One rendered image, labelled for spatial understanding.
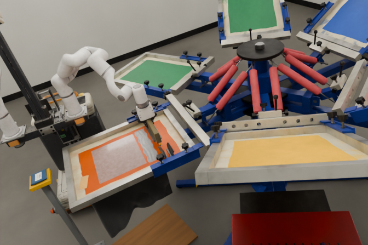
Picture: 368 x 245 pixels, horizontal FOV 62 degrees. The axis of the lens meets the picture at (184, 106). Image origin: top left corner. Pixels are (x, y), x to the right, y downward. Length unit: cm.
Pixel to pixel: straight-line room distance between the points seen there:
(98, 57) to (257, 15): 160
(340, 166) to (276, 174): 17
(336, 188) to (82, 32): 444
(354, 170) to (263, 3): 228
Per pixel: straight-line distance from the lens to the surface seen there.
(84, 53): 195
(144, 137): 210
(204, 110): 205
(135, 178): 179
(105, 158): 207
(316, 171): 92
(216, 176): 91
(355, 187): 297
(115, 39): 572
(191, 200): 287
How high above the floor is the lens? 222
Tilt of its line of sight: 34 degrees down
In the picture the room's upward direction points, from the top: 14 degrees counter-clockwise
